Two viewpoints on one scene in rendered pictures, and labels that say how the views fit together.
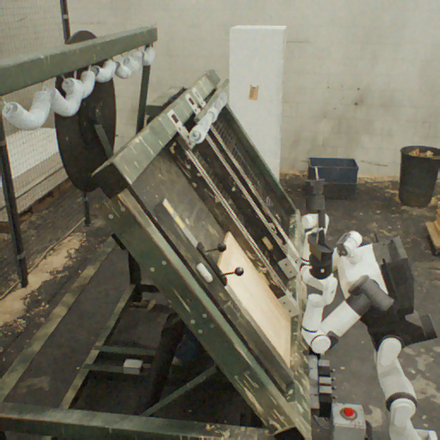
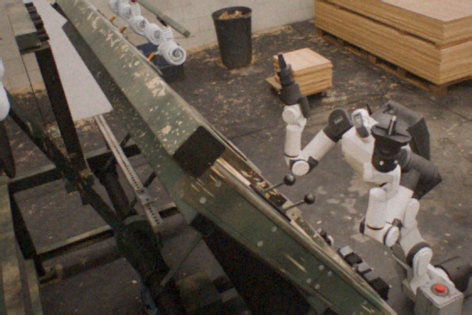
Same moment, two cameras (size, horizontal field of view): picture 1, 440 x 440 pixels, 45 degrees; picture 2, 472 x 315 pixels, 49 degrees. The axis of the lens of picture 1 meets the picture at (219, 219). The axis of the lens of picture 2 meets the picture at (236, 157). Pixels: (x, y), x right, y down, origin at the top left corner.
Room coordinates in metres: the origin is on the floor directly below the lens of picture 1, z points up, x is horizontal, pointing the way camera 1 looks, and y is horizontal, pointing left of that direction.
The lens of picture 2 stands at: (0.72, 0.75, 2.42)
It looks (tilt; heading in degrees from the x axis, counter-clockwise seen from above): 31 degrees down; 331
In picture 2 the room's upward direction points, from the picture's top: 7 degrees counter-clockwise
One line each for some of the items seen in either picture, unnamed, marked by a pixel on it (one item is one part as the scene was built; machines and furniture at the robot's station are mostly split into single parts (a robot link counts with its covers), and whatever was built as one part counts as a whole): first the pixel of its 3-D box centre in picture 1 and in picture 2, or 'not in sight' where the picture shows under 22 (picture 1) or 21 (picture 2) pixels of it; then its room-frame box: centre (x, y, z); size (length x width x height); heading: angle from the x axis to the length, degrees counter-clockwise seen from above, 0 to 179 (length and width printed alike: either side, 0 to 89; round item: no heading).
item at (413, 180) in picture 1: (418, 175); (234, 37); (6.17, -2.46, 0.33); 0.52 x 0.51 x 0.65; 170
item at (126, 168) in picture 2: not in sight; (123, 162); (3.14, 0.11, 1.00); 1.30 x 0.05 x 0.04; 172
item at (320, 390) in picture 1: (320, 383); (352, 271); (2.00, -0.49, 0.69); 0.50 x 0.14 x 0.24; 172
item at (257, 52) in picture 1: (256, 117); (58, 19); (6.33, -0.45, 1.03); 0.61 x 0.58 x 2.05; 170
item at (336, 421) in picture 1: (346, 431); (437, 306); (1.55, -0.49, 0.84); 0.12 x 0.12 x 0.18; 82
